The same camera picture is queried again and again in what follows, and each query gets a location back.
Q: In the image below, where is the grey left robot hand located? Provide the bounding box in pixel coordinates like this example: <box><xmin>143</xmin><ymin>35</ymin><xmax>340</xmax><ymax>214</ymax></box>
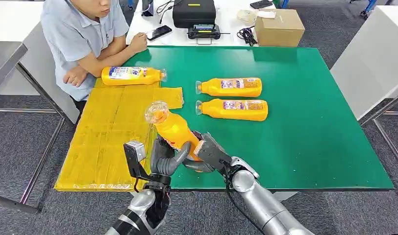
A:
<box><xmin>149</xmin><ymin>136</ymin><xmax>192</xmax><ymax>176</ymax></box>

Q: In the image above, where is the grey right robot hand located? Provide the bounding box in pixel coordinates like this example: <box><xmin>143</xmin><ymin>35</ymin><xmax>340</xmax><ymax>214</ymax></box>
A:
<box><xmin>182</xmin><ymin>130</ymin><xmax>234</xmax><ymax>174</ymax></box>

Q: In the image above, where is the orange drink bottle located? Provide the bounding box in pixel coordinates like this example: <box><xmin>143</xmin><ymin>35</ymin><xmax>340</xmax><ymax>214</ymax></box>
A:
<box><xmin>195</xmin><ymin>77</ymin><xmax>263</xmax><ymax>98</ymax></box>
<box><xmin>101</xmin><ymin>66</ymin><xmax>168</xmax><ymax>86</ymax></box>
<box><xmin>195</xmin><ymin>98</ymin><xmax>269</xmax><ymax>122</ymax></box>
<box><xmin>144</xmin><ymin>100</ymin><xmax>206</xmax><ymax>163</ymax></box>

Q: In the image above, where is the yellow taped sheet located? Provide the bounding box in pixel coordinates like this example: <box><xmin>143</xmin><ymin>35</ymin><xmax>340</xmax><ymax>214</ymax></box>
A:
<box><xmin>54</xmin><ymin>77</ymin><xmax>184</xmax><ymax>192</ymax></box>

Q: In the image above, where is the green table mat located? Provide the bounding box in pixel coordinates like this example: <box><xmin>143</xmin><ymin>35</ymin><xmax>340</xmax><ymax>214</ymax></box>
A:
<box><xmin>123</xmin><ymin>46</ymin><xmax>395</xmax><ymax>191</ymax></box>

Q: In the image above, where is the black handheld controller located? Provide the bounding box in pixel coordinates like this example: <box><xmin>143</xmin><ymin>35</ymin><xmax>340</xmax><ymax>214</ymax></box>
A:
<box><xmin>187</xmin><ymin>23</ymin><xmax>231</xmax><ymax>46</ymax></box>

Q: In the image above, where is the black smartphone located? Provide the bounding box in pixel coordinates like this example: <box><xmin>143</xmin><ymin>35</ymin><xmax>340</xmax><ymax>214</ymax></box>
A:
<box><xmin>146</xmin><ymin>25</ymin><xmax>173</xmax><ymax>41</ymax></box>
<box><xmin>249</xmin><ymin>0</ymin><xmax>274</xmax><ymax>10</ymax></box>

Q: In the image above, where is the white table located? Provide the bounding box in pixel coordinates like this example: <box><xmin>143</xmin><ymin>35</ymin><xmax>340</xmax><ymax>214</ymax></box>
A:
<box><xmin>125</xmin><ymin>0</ymin><xmax>278</xmax><ymax>47</ymax></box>

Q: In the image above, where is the brown cardboard box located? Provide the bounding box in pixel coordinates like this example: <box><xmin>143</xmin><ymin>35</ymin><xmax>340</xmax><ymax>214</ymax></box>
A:
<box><xmin>254</xmin><ymin>9</ymin><xmax>306</xmax><ymax>47</ymax></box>

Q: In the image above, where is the black carrying case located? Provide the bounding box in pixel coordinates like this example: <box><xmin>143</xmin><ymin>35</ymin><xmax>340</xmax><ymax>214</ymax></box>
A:
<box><xmin>172</xmin><ymin>0</ymin><xmax>217</xmax><ymax>29</ymax></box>

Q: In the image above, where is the white paper slip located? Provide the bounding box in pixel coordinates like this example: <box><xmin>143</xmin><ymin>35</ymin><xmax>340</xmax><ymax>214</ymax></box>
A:
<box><xmin>256</xmin><ymin>10</ymin><xmax>277</xmax><ymax>20</ymax></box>

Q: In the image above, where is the person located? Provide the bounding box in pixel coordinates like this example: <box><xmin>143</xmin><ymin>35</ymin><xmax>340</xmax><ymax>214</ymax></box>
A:
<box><xmin>40</xmin><ymin>0</ymin><xmax>149</xmax><ymax>114</ymax></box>

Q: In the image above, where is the dark upright device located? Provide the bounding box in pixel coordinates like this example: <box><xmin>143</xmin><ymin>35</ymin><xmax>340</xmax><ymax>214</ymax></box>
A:
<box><xmin>142</xmin><ymin>0</ymin><xmax>154</xmax><ymax>17</ymax></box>

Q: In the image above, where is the pale metal-legged table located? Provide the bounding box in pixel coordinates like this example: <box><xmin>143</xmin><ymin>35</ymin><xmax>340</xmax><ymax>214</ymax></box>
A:
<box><xmin>329</xmin><ymin>4</ymin><xmax>398</xmax><ymax>176</ymax></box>

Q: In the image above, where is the grey metal-legged table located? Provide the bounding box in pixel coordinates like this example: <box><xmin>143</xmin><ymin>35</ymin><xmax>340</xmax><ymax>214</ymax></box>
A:
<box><xmin>0</xmin><ymin>1</ymin><xmax>81</xmax><ymax>215</ymax></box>

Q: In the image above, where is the blue wheeled stand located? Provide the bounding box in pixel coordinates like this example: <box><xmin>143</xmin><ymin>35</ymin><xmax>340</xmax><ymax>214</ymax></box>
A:
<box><xmin>348</xmin><ymin>0</ymin><xmax>377</xmax><ymax>18</ymax></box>

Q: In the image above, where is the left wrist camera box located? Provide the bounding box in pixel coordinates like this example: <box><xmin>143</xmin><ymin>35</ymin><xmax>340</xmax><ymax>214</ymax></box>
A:
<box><xmin>123</xmin><ymin>141</ymin><xmax>151</xmax><ymax>182</ymax></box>

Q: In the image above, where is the coiled black cable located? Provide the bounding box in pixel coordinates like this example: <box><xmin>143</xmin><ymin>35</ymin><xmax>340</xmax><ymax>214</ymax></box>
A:
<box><xmin>237</xmin><ymin>26</ymin><xmax>258</xmax><ymax>47</ymax></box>

